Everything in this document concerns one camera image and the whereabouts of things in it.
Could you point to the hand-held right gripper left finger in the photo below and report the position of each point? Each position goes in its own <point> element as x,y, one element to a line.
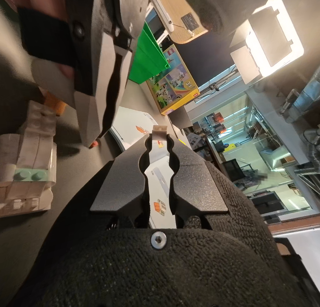
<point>117,187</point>

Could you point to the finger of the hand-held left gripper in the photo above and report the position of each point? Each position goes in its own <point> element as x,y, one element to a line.
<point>123,71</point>
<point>86,117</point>

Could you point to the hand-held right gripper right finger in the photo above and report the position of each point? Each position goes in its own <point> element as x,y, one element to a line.
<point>200,187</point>

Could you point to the green plastic bin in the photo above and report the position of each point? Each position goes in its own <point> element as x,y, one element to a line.
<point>147,59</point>

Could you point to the orange lego brick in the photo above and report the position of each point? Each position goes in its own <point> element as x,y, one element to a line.
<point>94,144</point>

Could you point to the small white lego piece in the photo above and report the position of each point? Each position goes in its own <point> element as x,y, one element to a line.
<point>159,132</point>

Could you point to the orange and white lego assembly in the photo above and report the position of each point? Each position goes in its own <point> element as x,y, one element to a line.
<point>56,104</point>

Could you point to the white and mint lego assembly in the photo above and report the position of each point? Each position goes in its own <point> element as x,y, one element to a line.
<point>27,149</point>

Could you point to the white instruction booklet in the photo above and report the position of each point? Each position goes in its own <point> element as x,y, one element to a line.
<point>130,127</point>

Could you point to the yellow printed toy box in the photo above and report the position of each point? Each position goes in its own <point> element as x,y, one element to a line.
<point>175,86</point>

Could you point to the orange framed machine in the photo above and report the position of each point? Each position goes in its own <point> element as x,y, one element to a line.
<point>218,117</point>

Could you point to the tilting wooden table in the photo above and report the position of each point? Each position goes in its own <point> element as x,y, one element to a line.
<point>172,6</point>

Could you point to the large dark display screen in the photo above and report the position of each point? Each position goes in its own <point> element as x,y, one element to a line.
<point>212,56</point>

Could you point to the black light stand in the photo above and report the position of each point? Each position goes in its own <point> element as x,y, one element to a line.
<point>213,86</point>

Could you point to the studio light panel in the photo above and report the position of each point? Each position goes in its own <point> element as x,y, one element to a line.
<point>297,49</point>

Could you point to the wide silver ventilation duct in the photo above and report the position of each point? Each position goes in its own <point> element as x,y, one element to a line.
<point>307,94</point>

